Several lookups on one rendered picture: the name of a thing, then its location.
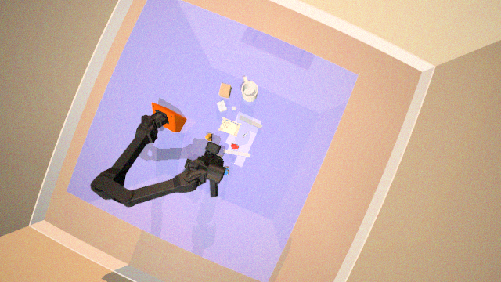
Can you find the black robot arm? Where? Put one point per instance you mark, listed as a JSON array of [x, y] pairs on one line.
[[110, 183]]

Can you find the beige card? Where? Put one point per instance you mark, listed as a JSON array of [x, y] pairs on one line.
[[230, 127]]

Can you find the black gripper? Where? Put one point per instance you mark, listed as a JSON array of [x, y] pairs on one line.
[[211, 151]]

